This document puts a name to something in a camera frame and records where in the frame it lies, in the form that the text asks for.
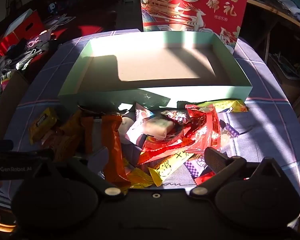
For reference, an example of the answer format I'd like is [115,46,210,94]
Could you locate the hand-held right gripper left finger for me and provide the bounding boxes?
[37,146,124,200]

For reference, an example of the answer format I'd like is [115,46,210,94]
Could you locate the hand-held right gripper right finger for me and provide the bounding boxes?
[190,147,289,198]

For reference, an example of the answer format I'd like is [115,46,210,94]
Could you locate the purple checkered snack packet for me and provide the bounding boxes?
[184,154,217,179]

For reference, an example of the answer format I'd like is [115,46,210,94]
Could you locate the orange long snack bar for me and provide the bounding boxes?
[101,114,132,188]

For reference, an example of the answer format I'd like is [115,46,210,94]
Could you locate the small red snack packet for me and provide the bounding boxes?
[194,171,217,186]

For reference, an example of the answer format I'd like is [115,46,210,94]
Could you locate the purple white candy wrapper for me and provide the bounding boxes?
[219,120,240,145]

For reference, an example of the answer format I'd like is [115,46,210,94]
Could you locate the red transparent snack packet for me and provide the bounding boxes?
[185,104,222,153]

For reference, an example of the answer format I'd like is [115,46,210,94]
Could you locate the orange snack packet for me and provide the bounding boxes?
[41,110,87,162]

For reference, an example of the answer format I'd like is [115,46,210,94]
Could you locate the yellow crinkled snack packet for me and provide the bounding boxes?
[124,159,154,189]

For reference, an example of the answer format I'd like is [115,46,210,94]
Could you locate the yellow cartoon snack packet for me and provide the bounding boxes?
[149,152,196,187]

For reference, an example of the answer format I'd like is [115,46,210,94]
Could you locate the white printed snack packet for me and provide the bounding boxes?
[126,102,155,144]

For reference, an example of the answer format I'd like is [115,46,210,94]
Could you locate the yellow cracker packet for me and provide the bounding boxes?
[29,107,58,145]

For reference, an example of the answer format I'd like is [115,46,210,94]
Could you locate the yellow green snack packet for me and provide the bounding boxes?
[196,99,248,113]

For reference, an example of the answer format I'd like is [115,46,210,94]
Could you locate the small cartoon candy packet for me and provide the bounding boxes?
[161,109,189,125]

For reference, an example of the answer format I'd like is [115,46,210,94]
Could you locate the white cake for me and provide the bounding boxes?
[142,116,176,138]

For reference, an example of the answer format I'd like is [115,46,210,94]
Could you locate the teal cardboard box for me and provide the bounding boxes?
[57,31,253,104]

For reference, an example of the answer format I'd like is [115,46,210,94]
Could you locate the blue checked tablecloth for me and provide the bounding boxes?
[0,29,300,233]

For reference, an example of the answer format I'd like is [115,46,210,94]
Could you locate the brown cardboard box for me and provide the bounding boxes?
[0,70,29,135]

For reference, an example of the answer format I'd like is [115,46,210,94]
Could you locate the pile of clothes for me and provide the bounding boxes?
[0,34,63,105]

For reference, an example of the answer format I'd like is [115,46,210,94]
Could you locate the red sofa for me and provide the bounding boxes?
[44,17,115,47]

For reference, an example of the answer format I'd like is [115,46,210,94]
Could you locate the magazines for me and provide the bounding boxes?
[45,15,75,30]

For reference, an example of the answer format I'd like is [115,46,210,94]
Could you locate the red gift bag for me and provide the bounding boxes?
[139,0,251,55]

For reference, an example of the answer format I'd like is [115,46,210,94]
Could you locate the black fan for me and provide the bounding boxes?
[4,0,23,14]

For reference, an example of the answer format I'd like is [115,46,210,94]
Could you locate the wooden table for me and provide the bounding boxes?
[246,0,300,65]

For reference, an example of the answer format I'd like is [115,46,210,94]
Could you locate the red cardboard box with handle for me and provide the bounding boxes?
[0,9,46,57]

